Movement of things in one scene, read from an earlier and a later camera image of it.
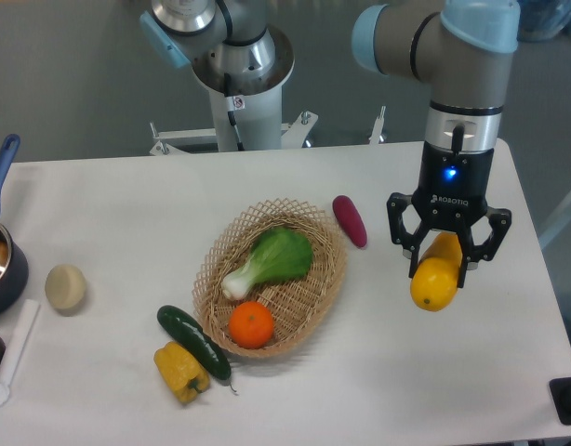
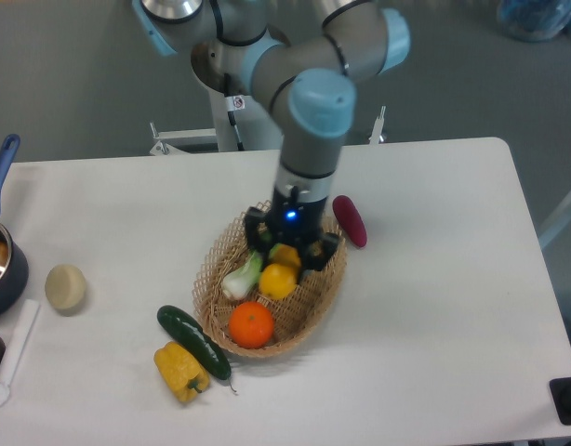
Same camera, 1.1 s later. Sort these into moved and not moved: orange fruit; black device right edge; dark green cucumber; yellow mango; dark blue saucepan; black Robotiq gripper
Moved: yellow mango; black Robotiq gripper
Not moved: orange fruit; dark blue saucepan; dark green cucumber; black device right edge
